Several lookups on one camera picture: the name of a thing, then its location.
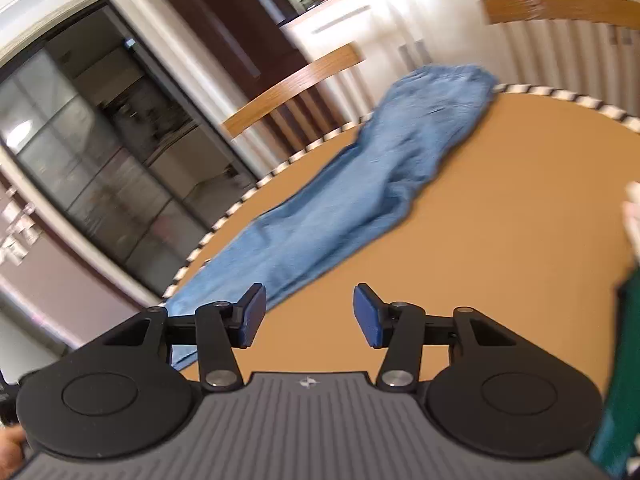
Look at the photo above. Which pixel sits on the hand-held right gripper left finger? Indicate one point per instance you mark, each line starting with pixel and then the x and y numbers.
pixel 250 317

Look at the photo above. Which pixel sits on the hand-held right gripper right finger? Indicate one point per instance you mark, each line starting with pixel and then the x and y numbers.
pixel 367 317

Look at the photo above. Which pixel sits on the blue denim jeans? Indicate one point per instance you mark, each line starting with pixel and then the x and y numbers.
pixel 350 195

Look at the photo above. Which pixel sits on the person's left hand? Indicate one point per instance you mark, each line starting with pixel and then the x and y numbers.
pixel 10 452

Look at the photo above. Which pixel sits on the black framed glass door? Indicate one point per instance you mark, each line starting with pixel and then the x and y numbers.
pixel 110 135

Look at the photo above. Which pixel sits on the wooden spindle chair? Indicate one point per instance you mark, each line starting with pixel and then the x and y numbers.
pixel 295 90
pixel 560 15

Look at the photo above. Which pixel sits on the green folded garment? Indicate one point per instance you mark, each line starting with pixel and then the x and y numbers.
pixel 622 385

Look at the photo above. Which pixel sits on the pale pink garment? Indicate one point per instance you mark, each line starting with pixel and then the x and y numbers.
pixel 632 220

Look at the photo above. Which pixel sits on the dark brown door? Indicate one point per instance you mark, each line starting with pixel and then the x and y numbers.
pixel 235 20

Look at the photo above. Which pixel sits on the white sideboard cabinet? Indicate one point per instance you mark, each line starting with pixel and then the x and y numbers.
pixel 400 15

